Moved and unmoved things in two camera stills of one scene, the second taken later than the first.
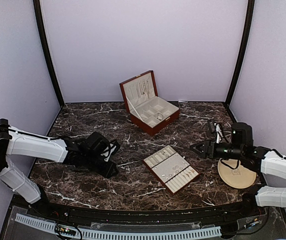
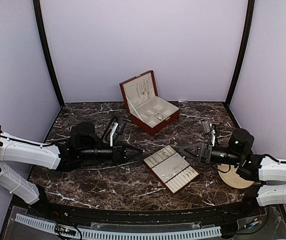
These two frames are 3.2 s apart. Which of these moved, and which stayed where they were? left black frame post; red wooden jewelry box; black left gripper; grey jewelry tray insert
Moved: black left gripper
Stayed: left black frame post; grey jewelry tray insert; red wooden jewelry box
